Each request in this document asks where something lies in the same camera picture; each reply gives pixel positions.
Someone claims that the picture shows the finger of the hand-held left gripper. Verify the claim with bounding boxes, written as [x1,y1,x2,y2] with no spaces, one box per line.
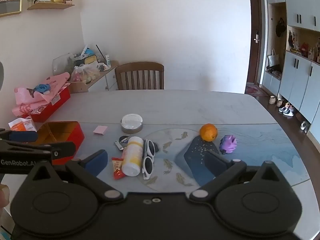
[0,141,76,165]
[0,129,39,143]

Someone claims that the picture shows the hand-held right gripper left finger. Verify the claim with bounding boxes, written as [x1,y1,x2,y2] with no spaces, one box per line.
[27,149,124,202]

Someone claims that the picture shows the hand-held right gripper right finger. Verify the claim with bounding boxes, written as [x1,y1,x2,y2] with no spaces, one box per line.
[189,151,292,202]

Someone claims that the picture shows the red tin box gold inside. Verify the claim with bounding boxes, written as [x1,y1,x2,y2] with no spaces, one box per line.
[36,121,85,166]

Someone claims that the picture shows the purple spiky toy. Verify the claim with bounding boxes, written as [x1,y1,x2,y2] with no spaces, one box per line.
[219,135,237,154]

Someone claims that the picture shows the white bottle yellow label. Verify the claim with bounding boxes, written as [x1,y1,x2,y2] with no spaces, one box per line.
[121,136,144,177]

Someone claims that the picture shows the person's left hand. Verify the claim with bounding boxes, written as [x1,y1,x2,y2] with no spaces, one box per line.
[0,184,10,208]

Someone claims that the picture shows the orange and white packet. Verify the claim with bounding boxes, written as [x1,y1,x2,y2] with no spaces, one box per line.
[8,117,37,132]

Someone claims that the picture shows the red snack packet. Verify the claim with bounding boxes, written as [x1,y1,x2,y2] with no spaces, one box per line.
[111,157,126,180]

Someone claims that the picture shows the orange fruit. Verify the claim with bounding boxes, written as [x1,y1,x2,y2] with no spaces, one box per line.
[199,123,218,142]

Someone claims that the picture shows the pink printed cloth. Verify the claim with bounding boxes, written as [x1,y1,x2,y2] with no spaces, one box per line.
[12,72,71,117]

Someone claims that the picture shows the large red cardboard box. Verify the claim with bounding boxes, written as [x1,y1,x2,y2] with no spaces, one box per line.
[22,86,71,123]

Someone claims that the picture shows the fish printed table mat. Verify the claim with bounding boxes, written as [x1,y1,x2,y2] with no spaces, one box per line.
[72,122,312,193]

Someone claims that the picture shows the blue plush toy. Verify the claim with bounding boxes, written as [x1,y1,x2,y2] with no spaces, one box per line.
[33,84,51,93]

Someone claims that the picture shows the round tin with silver lid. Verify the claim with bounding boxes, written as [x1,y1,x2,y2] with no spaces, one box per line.
[121,114,144,134]

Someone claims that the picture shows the white sunglasses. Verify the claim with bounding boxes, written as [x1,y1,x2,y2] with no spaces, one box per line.
[142,139,156,180]

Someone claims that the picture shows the brown cardboard box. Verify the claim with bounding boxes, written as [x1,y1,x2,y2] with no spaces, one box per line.
[68,81,88,94]

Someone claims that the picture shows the clear plastic bag with goods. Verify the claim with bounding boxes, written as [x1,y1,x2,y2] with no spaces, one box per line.
[71,64,100,83]

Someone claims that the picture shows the white sideboard wooden top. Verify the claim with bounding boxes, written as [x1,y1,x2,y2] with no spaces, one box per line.
[86,60,119,92]

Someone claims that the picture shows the patterned door rug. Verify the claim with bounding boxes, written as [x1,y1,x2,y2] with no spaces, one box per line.
[245,84,268,97]

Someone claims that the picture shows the yellow lidded box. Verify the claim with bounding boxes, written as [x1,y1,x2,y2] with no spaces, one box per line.
[75,54,98,67]

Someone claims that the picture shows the wooden chair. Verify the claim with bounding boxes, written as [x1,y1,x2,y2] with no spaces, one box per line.
[115,61,165,90]

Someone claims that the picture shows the white tote bag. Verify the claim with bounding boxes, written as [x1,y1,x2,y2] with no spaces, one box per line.
[268,49,281,67]

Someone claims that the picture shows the dark wooden door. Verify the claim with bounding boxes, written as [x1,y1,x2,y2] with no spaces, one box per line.
[246,0,265,85]

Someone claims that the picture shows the dark hanging bag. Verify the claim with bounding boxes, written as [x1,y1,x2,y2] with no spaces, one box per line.
[276,17,286,37]

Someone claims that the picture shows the wooden wall shelf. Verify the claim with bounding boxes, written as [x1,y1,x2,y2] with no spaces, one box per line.
[27,0,75,10]

